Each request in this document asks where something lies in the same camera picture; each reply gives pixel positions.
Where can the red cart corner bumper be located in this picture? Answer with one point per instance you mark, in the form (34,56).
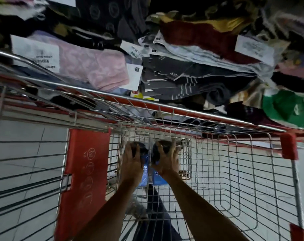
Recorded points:
(298,233)
(289,146)

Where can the person's right hand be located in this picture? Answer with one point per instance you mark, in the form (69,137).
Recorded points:
(168,164)

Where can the yellow fabric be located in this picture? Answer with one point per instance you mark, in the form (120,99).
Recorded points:
(224,23)

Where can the pile of grey carded socks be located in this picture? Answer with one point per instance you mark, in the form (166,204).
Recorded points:
(182,77)

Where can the light striped white cloth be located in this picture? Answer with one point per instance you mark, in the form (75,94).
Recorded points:
(207,58)

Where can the white printed paper label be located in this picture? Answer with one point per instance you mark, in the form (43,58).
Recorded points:
(254,50)

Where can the person's left hand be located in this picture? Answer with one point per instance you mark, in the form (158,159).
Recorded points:
(130,168)

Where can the small white barcode tag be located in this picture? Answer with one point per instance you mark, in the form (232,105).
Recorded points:
(131,49)

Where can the red plastic cart seat flap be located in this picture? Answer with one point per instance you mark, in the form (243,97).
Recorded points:
(86,173)

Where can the plain white paper sheet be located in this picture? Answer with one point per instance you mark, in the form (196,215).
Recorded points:
(62,0)

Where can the maroon fabric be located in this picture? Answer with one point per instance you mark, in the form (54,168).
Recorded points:
(204,38)

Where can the person's left forearm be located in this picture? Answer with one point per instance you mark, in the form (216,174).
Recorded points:
(111,213)

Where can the white card tag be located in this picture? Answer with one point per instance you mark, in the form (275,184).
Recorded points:
(133,77)

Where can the person's right forearm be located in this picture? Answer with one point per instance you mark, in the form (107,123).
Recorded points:
(202,213)

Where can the large white paper label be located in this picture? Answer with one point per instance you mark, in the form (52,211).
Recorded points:
(36,53)

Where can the pink textured fabric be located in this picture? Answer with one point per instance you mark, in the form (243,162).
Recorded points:
(96,65)

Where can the dark circle patterned fabric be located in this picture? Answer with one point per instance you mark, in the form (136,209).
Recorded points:
(109,12)

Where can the person's leg in blue jeans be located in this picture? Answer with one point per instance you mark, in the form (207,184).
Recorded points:
(157,213)

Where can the green garment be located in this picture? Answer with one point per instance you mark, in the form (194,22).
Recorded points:
(282,107)

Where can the cream fuzzy fabric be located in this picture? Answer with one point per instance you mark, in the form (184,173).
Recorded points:
(14,6)

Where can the person's right thumb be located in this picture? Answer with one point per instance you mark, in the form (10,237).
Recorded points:
(157,158)

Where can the yellow and red tag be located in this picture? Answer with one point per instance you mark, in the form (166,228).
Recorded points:
(141,95)

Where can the grey fuzzy fabric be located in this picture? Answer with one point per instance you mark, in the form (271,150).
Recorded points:
(290,20)

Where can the person's left fingers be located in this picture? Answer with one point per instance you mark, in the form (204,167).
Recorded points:
(129,151)

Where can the dark purple garment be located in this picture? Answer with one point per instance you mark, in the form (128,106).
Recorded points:
(247,111)

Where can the black fabric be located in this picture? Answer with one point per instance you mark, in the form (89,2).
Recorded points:
(292,81)

